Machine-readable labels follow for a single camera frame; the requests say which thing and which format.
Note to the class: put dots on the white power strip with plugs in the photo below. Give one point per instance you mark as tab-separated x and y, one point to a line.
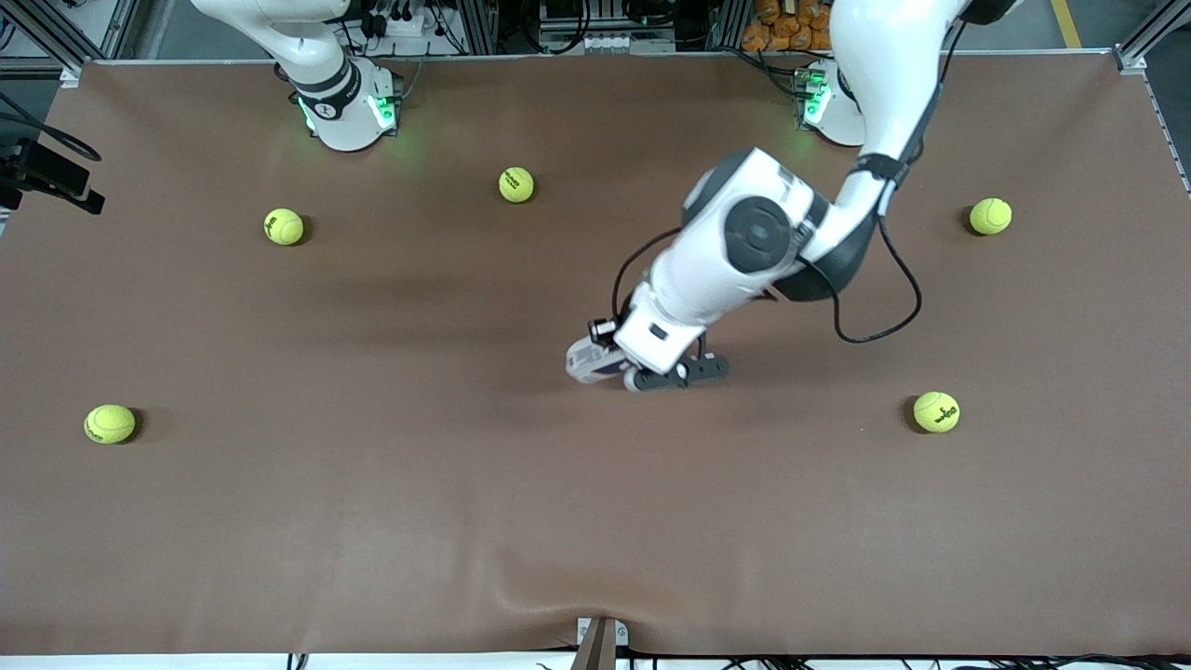
409	26

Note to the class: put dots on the yellow tennis ball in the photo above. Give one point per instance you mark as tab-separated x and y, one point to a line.
110	423
990	216
284	226
936	411
516	184

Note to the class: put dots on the orange packaged goods pile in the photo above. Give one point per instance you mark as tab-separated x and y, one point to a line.
791	28

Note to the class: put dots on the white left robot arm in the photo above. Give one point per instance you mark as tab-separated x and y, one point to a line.
893	56

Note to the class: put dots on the brown table mat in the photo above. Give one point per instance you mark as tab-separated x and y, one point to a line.
372	465

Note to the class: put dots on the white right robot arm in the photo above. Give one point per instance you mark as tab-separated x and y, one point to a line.
344	121

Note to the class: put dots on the clear white tennis ball can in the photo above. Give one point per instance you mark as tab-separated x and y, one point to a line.
591	363

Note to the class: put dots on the aluminium frame strut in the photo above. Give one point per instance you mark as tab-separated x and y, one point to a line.
46	37
1140	46

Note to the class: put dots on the long white power strip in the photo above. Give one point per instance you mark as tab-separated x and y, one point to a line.
605	42

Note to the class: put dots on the metal table clamp bracket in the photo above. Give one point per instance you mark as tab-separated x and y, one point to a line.
600	647

